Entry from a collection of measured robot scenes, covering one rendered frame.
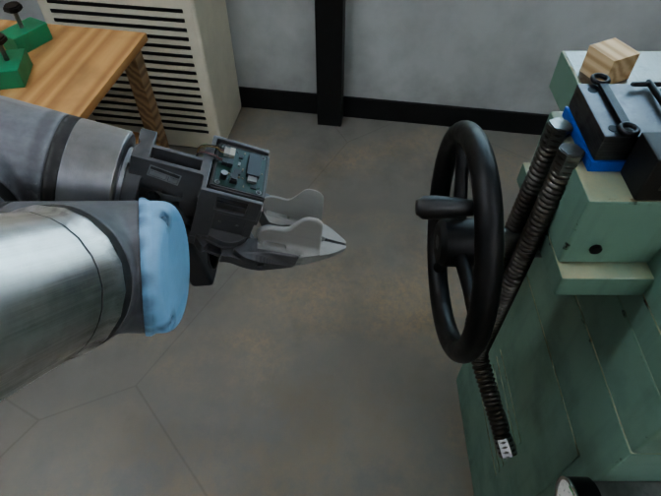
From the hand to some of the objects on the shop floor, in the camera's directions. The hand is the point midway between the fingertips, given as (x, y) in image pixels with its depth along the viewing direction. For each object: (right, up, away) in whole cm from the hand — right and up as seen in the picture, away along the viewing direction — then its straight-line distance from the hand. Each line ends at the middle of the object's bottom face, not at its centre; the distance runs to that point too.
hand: (330, 248), depth 54 cm
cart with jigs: (-87, +7, +123) cm, 151 cm away
